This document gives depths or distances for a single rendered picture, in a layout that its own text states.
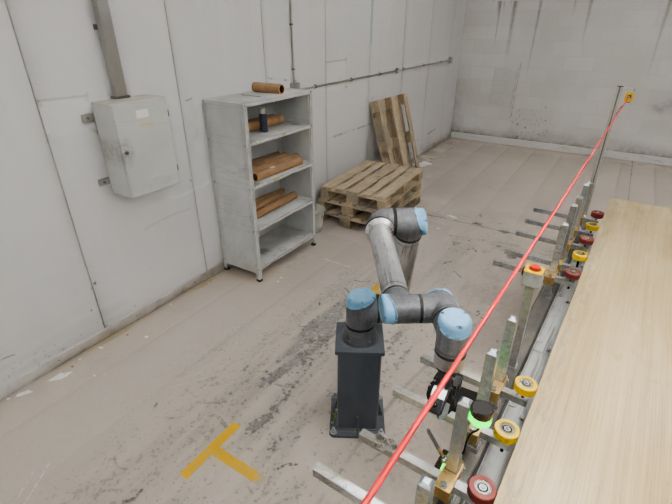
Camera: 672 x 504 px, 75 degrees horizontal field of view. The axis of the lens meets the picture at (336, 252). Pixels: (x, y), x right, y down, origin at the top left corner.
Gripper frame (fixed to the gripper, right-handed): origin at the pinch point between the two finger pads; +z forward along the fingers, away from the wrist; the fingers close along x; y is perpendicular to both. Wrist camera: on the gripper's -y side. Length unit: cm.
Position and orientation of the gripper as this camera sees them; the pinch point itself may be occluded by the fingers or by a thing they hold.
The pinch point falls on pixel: (438, 417)
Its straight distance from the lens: 149.0
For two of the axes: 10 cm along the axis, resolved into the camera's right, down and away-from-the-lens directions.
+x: -8.2, -2.7, 5.0
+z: 0.0, 8.8, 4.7
